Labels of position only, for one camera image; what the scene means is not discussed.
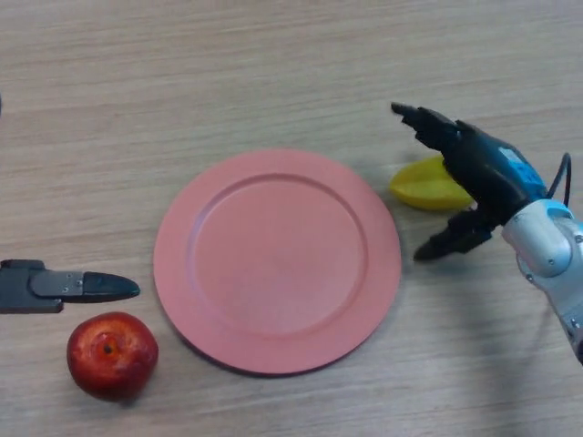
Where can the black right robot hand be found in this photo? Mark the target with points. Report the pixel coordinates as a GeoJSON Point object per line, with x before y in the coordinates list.
{"type": "Point", "coordinates": [483, 173]}

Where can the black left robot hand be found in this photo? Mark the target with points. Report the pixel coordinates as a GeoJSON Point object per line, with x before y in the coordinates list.
{"type": "Point", "coordinates": [45, 287]}

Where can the yellow starfruit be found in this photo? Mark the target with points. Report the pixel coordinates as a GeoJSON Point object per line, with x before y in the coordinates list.
{"type": "Point", "coordinates": [423, 189]}

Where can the round pink plate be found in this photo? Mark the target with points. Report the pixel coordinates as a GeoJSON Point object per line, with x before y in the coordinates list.
{"type": "Point", "coordinates": [278, 261]}

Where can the red apple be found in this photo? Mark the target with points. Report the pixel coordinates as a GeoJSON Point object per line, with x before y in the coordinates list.
{"type": "Point", "coordinates": [113, 355]}

